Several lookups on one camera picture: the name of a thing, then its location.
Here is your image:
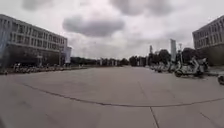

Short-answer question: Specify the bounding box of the pale blue banner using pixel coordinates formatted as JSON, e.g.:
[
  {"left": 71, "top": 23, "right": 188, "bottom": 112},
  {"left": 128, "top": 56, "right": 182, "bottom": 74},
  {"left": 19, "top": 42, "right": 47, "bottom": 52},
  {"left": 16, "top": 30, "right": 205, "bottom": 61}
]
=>
[{"left": 63, "top": 45, "right": 73, "bottom": 65}]

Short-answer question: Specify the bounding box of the distant row of trees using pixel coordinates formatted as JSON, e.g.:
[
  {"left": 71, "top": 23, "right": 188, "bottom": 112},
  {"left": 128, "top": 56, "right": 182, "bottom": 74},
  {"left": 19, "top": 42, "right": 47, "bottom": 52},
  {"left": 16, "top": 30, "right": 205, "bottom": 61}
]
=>
[{"left": 68, "top": 56, "right": 130, "bottom": 67}]

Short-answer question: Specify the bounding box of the long pale office building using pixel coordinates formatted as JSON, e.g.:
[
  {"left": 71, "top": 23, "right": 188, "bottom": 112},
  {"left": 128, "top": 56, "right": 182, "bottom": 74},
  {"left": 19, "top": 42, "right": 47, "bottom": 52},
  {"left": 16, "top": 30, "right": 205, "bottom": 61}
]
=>
[{"left": 0, "top": 13, "right": 69, "bottom": 67}]

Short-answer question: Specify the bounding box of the group of dark trees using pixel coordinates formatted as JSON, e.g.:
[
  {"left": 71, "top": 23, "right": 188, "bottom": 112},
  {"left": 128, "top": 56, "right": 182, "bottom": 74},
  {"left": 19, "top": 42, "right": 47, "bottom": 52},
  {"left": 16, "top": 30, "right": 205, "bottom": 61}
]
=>
[{"left": 128, "top": 47, "right": 201, "bottom": 67}]

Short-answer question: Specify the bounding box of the row of pale scooters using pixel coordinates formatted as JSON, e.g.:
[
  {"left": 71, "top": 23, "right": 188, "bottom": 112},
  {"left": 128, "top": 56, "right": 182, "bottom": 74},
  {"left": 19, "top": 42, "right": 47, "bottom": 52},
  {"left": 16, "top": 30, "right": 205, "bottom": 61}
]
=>
[{"left": 146, "top": 56, "right": 224, "bottom": 85}]

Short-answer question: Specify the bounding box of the grey multi-storey building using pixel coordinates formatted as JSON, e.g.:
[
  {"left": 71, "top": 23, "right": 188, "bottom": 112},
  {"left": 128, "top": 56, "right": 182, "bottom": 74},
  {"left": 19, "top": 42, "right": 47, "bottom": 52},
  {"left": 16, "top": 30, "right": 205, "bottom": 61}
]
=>
[{"left": 191, "top": 14, "right": 224, "bottom": 66}]

